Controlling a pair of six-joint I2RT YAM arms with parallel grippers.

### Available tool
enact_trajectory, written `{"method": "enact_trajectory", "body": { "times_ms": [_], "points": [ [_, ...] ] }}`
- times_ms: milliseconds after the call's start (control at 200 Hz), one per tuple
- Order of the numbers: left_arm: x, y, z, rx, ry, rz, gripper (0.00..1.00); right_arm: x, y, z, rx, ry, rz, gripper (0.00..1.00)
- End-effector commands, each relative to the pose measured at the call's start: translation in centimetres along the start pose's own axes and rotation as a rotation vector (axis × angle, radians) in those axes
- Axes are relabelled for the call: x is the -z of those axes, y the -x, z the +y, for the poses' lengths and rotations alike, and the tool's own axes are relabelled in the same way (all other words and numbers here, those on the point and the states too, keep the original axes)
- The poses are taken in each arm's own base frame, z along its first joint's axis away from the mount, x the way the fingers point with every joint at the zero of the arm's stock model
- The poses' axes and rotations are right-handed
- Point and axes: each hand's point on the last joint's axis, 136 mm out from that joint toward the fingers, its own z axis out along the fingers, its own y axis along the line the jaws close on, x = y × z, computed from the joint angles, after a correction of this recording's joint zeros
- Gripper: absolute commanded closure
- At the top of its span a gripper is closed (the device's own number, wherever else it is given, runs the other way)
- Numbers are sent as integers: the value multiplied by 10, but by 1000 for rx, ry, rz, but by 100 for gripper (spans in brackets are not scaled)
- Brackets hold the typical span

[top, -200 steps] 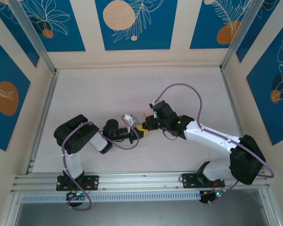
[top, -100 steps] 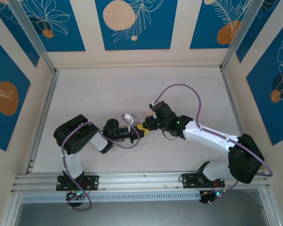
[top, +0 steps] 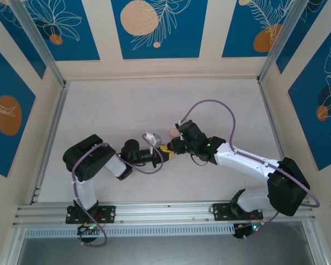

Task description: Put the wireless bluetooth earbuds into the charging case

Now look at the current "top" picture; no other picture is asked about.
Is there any small black controller board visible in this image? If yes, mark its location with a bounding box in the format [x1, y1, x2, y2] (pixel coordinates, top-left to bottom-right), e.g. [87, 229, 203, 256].
[233, 222, 265, 240]
[77, 223, 100, 236]

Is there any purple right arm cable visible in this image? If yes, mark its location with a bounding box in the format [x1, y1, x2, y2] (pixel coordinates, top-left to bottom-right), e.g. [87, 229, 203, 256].
[180, 98, 321, 241]

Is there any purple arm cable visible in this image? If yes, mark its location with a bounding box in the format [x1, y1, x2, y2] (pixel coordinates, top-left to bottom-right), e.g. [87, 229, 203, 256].
[180, 98, 321, 241]
[71, 134, 165, 248]

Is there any aluminium base rail beam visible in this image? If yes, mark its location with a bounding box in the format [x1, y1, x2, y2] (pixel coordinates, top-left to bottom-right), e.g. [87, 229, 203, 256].
[12, 200, 317, 229]

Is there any grey slotted cable duct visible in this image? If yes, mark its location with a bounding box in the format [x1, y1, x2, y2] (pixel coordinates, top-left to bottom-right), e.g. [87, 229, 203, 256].
[24, 224, 235, 239]

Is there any aluminium side rail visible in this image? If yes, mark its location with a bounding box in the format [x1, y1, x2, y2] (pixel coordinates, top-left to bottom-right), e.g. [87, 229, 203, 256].
[29, 81, 71, 205]
[258, 78, 300, 199]

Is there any blue floral wall panel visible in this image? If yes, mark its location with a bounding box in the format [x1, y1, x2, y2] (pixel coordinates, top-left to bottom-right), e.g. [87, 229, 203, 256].
[15, 0, 101, 62]
[111, 0, 209, 60]
[0, 38, 36, 177]
[0, 2, 47, 80]
[275, 0, 331, 75]
[222, 0, 296, 59]
[288, 23, 331, 171]

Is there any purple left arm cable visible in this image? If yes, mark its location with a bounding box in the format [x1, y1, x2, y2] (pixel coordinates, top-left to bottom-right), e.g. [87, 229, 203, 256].
[71, 134, 165, 248]

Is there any aluminium frame post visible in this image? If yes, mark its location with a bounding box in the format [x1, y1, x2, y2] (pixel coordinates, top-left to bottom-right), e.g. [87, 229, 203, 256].
[8, 0, 70, 89]
[302, 220, 330, 265]
[1, 226, 27, 265]
[256, 0, 314, 83]

